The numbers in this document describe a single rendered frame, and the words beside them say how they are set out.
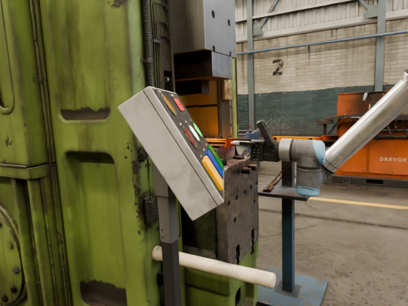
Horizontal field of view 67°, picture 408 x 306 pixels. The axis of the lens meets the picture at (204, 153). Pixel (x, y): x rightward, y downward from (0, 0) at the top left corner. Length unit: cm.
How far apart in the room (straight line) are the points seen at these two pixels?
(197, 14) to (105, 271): 109
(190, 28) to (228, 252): 89
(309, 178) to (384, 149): 350
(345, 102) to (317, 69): 425
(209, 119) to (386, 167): 343
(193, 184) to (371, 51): 828
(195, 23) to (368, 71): 767
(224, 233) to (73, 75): 87
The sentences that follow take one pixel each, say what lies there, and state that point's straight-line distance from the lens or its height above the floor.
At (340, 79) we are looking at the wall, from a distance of 874.
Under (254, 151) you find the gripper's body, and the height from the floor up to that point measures 96.
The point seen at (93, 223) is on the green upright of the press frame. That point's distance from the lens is 139.
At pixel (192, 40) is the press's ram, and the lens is 124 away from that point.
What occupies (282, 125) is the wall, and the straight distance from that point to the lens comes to 902.
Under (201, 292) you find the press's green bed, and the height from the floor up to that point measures 34.
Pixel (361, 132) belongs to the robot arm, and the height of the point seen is 103.
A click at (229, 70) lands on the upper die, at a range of 138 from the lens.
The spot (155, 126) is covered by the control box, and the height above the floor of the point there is 112.
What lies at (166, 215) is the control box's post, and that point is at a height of 88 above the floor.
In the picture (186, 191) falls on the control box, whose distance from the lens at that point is 64.
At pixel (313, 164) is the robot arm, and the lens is 122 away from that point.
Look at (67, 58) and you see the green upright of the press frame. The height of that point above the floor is 136.
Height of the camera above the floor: 116
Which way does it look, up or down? 9 degrees down
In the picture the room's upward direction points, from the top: 3 degrees counter-clockwise
